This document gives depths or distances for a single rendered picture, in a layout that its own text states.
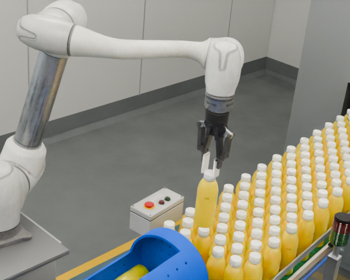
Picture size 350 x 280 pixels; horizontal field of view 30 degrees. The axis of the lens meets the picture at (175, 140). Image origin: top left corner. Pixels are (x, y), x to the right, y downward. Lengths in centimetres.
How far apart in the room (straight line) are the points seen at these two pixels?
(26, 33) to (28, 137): 46
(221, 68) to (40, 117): 72
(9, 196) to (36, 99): 34
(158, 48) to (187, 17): 394
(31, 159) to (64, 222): 193
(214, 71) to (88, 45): 39
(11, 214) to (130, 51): 72
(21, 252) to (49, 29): 79
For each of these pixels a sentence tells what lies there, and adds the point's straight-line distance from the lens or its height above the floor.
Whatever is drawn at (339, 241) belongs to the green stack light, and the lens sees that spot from 230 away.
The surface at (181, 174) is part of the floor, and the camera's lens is 493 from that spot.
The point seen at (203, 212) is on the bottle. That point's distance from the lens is 221.
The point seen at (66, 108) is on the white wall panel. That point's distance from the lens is 537.
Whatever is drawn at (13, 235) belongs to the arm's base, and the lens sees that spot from 240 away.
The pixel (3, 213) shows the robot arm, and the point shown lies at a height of 115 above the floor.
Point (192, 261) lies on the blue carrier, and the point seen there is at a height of 119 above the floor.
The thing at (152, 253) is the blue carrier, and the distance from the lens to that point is 221.
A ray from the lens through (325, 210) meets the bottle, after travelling 267.
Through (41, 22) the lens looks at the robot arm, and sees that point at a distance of 207.
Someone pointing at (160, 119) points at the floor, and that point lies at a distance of 577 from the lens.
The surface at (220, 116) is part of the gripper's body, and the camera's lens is 203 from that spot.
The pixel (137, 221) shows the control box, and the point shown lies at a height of 105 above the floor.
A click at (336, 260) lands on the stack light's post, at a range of 235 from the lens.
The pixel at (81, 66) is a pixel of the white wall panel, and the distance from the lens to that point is 532.
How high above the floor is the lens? 242
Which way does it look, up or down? 26 degrees down
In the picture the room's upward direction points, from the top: 5 degrees clockwise
